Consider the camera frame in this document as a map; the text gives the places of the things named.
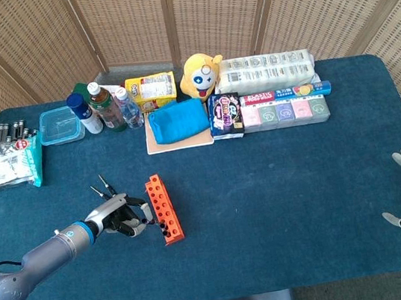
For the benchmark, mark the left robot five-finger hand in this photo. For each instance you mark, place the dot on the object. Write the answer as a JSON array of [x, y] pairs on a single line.
[[111, 208]]

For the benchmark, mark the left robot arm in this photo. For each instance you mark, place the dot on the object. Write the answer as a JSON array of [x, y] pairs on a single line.
[[49, 251]]

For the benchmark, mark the orange bit holder rack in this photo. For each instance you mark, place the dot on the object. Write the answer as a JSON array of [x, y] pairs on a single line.
[[165, 208]]

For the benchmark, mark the white bottle blue cap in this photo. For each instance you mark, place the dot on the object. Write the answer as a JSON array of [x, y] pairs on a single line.
[[90, 121]]

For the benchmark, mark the tea bottle green label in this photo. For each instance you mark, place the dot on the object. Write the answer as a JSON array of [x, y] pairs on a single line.
[[108, 111]]

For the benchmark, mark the clear container blue lid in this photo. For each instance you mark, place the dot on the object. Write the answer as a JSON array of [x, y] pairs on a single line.
[[59, 126]]

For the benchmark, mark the clear water bottle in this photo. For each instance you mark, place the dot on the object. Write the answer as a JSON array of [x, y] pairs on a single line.
[[130, 111]]

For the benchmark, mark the black battery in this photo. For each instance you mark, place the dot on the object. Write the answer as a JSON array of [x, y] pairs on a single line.
[[7, 133], [1, 132], [26, 133], [21, 127], [34, 132], [15, 130]]

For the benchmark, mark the folded blue cloth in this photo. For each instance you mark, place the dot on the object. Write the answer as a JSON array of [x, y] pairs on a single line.
[[177, 121]]

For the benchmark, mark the teal bag white packets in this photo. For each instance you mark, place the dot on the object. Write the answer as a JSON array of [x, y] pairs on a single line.
[[6, 164]]

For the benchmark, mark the white pink packet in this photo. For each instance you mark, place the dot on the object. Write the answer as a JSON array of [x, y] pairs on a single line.
[[112, 87]]

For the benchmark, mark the green packet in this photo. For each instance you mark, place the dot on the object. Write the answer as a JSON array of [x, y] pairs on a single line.
[[80, 88]]

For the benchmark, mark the yellow snack package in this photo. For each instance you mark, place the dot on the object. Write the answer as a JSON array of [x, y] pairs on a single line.
[[150, 89]]

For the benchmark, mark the dark purple pad pack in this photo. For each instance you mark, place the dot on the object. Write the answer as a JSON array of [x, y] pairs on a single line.
[[223, 114]]

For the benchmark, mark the yellow plush toy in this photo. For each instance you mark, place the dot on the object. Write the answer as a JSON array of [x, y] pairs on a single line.
[[199, 78]]

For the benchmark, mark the blue felt table mat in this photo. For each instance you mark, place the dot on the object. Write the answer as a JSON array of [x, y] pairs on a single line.
[[269, 204]]

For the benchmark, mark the pastel pocket tissue multipack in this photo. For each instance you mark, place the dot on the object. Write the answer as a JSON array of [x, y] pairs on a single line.
[[285, 112]]

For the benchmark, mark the plastic food wrap box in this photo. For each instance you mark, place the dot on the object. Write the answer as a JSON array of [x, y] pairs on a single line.
[[260, 97]]

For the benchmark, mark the woven rattan folding screen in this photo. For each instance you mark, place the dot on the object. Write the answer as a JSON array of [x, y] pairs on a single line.
[[128, 17]]

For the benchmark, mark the white tissue roll pack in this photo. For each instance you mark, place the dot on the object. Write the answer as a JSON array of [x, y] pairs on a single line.
[[264, 70]]

